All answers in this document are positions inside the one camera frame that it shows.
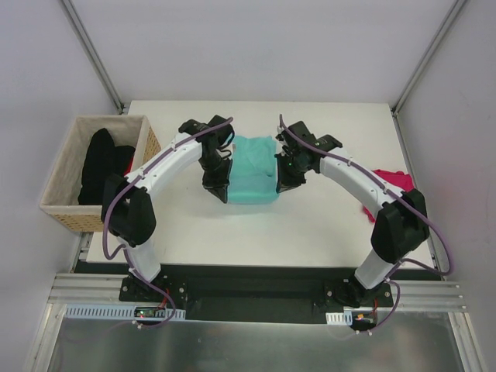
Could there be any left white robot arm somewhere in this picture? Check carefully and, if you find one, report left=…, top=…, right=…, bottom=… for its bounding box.
left=101, top=115, right=235, bottom=301

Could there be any left white cable duct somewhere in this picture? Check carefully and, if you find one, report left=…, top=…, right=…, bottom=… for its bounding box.
left=65, top=304, right=186, bottom=322

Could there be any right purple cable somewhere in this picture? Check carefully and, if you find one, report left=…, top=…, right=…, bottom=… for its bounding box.
left=278, top=113, right=454, bottom=336

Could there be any wicker laundry basket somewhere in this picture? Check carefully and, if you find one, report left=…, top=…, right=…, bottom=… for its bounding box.
left=40, top=115, right=161, bottom=232

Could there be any aluminium corner post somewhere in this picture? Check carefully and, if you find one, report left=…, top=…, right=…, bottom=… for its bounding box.
left=58, top=0, right=126, bottom=115
left=391, top=0, right=470, bottom=118

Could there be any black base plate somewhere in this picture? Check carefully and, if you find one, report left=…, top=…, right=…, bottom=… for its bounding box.
left=118, top=264, right=402, bottom=322

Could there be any teal t-shirt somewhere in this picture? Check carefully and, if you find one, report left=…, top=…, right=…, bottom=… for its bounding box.
left=227, top=136, right=278, bottom=205

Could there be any right white cable duct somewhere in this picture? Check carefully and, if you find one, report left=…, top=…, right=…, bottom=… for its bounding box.
left=325, top=310, right=353, bottom=326

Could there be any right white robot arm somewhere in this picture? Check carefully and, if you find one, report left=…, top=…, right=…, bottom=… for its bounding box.
left=275, top=121, right=430, bottom=308

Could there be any right aluminium corner post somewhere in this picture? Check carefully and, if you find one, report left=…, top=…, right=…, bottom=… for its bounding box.
left=391, top=0, right=470, bottom=118

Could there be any purple cable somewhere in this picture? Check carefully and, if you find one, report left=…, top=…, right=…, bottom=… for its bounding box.
left=278, top=113, right=454, bottom=336
left=102, top=116, right=236, bottom=329

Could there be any aluminium rail frame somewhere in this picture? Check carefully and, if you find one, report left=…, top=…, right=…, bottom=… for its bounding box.
left=47, top=273, right=468, bottom=313

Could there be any left aluminium corner post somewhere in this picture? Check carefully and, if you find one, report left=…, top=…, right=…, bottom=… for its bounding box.
left=58, top=0, right=126, bottom=115

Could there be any white cable duct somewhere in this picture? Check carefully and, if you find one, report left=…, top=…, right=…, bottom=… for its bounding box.
left=325, top=310, right=353, bottom=326
left=65, top=304, right=186, bottom=322

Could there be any pink folded t-shirt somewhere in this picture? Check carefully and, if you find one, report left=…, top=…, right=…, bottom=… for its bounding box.
left=360, top=169, right=415, bottom=224

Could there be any red garment in basket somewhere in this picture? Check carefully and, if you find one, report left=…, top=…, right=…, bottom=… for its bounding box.
left=122, top=159, right=133, bottom=175

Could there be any black garment in basket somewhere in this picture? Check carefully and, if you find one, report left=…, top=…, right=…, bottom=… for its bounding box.
left=77, top=128, right=136, bottom=205

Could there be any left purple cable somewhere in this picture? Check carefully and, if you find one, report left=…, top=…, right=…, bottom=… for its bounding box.
left=102, top=116, right=236, bottom=329

